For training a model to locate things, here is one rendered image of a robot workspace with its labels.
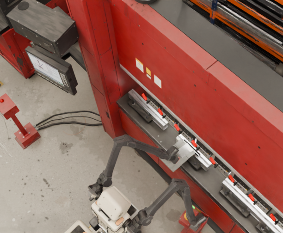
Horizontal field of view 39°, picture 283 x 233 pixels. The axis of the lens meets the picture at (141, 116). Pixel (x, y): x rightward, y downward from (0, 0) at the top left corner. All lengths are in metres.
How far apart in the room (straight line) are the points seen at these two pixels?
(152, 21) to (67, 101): 2.68
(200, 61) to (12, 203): 2.97
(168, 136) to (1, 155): 2.12
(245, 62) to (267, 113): 0.35
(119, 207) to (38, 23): 1.50
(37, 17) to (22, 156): 2.09
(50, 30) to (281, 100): 1.75
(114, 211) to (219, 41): 1.42
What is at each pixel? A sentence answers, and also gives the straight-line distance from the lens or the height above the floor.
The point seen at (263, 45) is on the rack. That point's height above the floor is 0.69.
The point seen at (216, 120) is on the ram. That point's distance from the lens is 2.78.
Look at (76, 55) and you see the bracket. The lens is 3.93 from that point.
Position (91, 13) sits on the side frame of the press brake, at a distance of 2.95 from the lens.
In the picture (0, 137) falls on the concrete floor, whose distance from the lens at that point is 5.12.
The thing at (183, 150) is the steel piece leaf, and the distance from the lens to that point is 3.57.
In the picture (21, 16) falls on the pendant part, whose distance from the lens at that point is 3.34.
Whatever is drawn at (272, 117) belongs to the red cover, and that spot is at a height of 2.30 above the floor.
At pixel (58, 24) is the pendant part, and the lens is 3.20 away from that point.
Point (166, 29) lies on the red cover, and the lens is 2.59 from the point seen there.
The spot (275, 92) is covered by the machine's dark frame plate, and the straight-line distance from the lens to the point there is 2.39.
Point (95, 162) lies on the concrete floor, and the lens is 4.67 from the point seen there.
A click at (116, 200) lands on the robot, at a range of 3.03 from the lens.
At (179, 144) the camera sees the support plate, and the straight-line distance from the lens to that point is 3.59.
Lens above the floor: 4.26
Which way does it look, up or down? 61 degrees down
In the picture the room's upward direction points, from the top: 6 degrees counter-clockwise
